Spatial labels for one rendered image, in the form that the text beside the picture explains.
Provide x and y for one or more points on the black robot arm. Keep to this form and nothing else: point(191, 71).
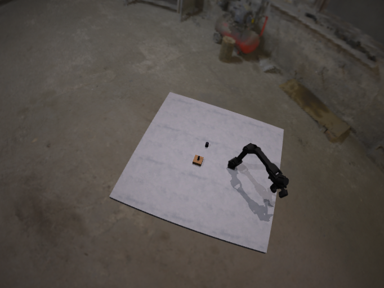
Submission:
point(271, 168)

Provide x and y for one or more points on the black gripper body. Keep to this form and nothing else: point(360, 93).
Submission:
point(283, 192)

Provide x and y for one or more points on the brown wooden block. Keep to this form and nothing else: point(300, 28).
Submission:
point(197, 162)

